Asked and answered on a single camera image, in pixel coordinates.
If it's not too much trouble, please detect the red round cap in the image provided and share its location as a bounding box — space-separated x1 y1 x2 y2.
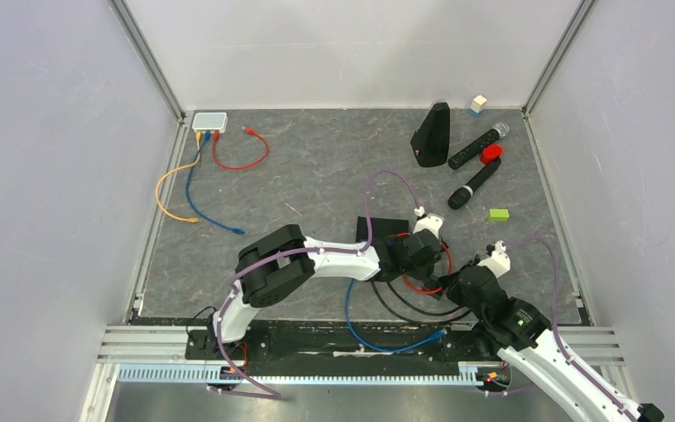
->
480 144 503 165

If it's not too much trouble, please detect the black microphone lower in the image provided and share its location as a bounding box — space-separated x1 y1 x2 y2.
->
446 157 502 210

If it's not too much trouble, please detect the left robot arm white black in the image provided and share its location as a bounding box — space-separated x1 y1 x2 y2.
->
207 224 444 359

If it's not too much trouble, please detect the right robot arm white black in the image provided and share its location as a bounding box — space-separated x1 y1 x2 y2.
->
439 265 664 421

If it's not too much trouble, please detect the white blue block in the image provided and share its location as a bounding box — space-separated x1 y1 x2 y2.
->
469 95 488 116

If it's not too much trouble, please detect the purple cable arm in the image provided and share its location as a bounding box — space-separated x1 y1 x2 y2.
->
476 236 642 422
212 169 426 401

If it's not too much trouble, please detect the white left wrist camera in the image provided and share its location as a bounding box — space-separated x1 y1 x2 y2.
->
411 206 444 239

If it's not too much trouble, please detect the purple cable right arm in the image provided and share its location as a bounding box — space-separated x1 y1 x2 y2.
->
476 236 642 422

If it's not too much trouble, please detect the black ethernet cable inner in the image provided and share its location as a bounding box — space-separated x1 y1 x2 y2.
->
385 280 464 318

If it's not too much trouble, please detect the red ethernet cable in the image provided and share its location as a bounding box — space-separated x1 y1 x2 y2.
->
211 126 271 171
396 232 455 296

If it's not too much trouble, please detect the green block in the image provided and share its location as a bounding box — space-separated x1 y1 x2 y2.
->
488 208 511 222

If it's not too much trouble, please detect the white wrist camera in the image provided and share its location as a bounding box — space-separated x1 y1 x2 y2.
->
477 241 512 278
411 206 444 239

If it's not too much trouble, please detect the red ethernet cable at white switch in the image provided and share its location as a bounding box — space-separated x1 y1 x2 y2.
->
211 126 271 171

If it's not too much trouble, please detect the black microphone silver head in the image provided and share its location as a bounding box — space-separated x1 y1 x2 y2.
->
447 122 510 170

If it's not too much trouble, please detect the black wedge shaped stand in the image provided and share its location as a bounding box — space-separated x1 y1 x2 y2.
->
410 101 451 168

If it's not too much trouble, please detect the yellow ethernet cable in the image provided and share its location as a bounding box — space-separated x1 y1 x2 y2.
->
155 131 204 225

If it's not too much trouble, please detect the black network switch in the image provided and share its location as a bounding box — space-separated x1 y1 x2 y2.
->
355 216 410 242

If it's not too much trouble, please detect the blue ethernet cable at white switch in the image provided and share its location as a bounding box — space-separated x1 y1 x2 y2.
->
184 131 247 236

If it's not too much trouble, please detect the black ethernet cable outer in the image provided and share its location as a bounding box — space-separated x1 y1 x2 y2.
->
370 280 474 327

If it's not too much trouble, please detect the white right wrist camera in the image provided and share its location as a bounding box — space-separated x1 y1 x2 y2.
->
477 241 512 278

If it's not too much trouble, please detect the aluminium frame rail front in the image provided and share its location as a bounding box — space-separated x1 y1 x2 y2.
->
95 325 627 386

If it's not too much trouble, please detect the white network switch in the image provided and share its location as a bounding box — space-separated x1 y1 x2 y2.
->
191 112 229 133

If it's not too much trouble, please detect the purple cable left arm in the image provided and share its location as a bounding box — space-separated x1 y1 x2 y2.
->
212 169 426 401

